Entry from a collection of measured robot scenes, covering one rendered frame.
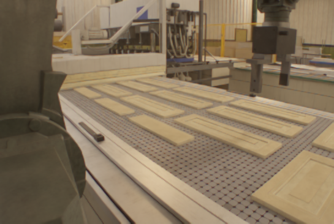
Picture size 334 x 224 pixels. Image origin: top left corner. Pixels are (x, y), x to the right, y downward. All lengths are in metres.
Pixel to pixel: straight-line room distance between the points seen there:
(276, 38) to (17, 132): 1.05
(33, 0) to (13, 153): 0.41
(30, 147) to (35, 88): 0.18
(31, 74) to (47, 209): 0.40
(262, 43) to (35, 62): 0.96
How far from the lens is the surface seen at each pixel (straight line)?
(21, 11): 0.72
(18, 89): 0.69
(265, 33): 1.16
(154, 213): 0.82
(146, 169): 0.99
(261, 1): 1.27
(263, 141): 1.29
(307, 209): 0.88
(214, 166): 1.03
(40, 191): 0.44
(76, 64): 2.90
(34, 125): 0.60
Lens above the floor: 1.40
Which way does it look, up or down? 15 degrees down
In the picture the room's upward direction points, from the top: straight up
